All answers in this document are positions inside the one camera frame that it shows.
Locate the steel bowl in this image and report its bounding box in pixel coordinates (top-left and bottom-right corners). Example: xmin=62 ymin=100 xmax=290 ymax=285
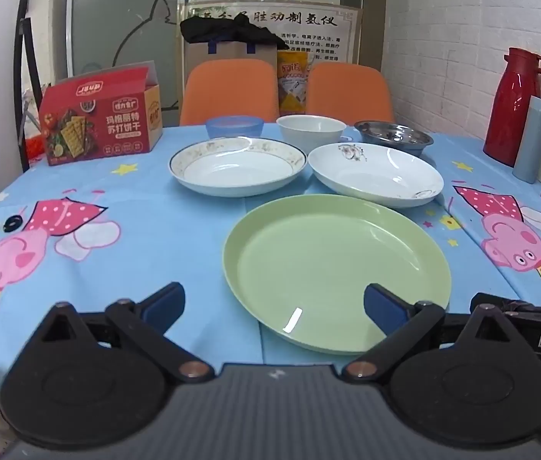
xmin=354 ymin=121 xmax=435 ymax=156

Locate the brown paper bag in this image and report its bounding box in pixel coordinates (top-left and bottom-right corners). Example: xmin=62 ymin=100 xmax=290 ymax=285
xmin=184 ymin=41 xmax=281 ymax=101

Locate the white bowl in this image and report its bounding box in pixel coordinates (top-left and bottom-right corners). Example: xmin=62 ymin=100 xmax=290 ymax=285
xmin=276 ymin=115 xmax=348 ymax=155

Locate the framed text wall poster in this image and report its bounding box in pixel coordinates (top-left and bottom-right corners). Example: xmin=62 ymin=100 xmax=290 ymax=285
xmin=177 ymin=2 xmax=363 ymax=65

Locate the white plate with brown rim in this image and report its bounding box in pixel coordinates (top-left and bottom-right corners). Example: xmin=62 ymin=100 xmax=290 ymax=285
xmin=169 ymin=136 xmax=307 ymax=197

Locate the blue plastic bowl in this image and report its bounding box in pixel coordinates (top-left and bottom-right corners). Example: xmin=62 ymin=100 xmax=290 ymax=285
xmin=206 ymin=115 xmax=264 ymax=141

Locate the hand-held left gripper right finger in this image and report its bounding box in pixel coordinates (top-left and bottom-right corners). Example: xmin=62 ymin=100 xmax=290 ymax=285
xmin=342 ymin=283 xmax=515 ymax=384

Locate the white plate with floral mark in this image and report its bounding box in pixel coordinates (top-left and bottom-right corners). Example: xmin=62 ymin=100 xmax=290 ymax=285
xmin=307 ymin=143 xmax=444 ymax=209

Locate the green plate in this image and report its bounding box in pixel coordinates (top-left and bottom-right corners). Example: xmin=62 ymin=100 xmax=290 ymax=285
xmin=222 ymin=194 xmax=452 ymax=355

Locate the light blue tumbler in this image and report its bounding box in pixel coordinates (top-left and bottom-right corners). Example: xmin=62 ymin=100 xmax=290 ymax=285
xmin=512 ymin=96 xmax=541 ymax=184

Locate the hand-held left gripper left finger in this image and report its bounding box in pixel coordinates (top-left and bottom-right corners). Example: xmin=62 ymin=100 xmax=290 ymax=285
xmin=40 ymin=282 xmax=216 ymax=384

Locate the red thermos jug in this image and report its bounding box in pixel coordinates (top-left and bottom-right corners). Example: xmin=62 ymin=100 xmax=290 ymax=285
xmin=483 ymin=48 xmax=541 ymax=168

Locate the black metal pole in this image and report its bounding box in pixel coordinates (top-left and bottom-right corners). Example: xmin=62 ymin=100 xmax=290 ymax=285
xmin=14 ymin=0 xmax=43 ymax=173

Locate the orange chair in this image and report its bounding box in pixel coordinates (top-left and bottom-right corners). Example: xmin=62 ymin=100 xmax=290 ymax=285
xmin=307 ymin=62 xmax=395 ymax=123
xmin=179 ymin=60 xmax=281 ymax=127

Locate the black cloth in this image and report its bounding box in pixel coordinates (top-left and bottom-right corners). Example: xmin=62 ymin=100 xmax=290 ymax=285
xmin=180 ymin=13 xmax=291 ymax=51

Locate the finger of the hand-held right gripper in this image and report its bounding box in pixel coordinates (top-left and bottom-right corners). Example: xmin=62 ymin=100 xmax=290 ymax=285
xmin=470 ymin=291 xmax=541 ymax=319

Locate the frosted glass door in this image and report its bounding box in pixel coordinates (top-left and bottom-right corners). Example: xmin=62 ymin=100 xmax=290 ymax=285
xmin=66 ymin=0 xmax=180 ymax=125

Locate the red cracker box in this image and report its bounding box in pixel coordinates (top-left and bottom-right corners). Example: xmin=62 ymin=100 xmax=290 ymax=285
xmin=39 ymin=61 xmax=163 ymax=167

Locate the blue printed tablecloth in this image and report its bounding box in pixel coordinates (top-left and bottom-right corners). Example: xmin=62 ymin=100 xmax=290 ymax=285
xmin=0 ymin=122 xmax=541 ymax=442

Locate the yellow packet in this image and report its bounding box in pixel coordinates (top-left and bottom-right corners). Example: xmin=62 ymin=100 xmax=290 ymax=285
xmin=277 ymin=50 xmax=314 ymax=116

